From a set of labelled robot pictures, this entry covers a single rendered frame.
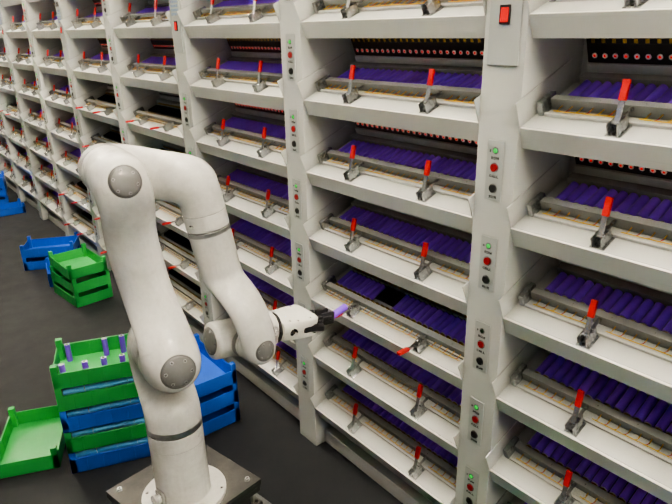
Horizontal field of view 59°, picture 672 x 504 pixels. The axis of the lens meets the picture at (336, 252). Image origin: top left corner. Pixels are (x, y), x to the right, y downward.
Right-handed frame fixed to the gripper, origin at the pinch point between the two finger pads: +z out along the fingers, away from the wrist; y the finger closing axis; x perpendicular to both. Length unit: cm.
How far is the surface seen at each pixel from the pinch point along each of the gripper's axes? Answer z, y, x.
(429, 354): 21.1, -17.9, 7.8
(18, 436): -51, 103, 75
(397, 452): 28, -5, 47
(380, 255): 19.7, 2.3, -13.1
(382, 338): 19.5, -2.3, 9.3
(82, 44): 16, 240, -65
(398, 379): 27.9, -2.4, 23.9
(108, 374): -32, 65, 38
